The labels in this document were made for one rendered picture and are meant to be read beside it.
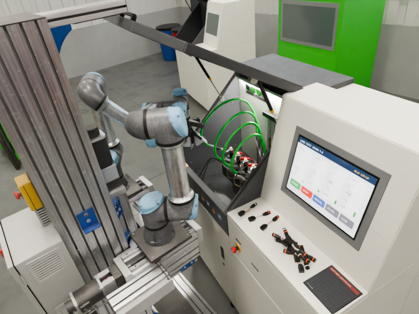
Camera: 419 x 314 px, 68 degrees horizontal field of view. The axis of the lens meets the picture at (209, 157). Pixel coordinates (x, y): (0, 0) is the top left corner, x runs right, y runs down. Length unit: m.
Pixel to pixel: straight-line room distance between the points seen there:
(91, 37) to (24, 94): 7.05
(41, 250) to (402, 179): 1.36
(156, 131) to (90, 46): 7.15
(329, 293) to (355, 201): 0.38
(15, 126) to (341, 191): 1.23
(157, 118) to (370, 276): 1.01
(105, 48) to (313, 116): 7.29
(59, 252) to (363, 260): 1.22
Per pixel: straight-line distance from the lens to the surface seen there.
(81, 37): 8.16
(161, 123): 1.14
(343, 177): 1.35
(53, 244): 1.45
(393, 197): 1.26
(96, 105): 1.63
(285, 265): 1.48
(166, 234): 1.49
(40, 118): 1.25
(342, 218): 1.41
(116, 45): 8.47
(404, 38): 5.52
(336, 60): 4.32
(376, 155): 1.26
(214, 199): 1.83
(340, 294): 1.43
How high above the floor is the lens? 2.15
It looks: 33 degrees down
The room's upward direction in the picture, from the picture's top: 7 degrees counter-clockwise
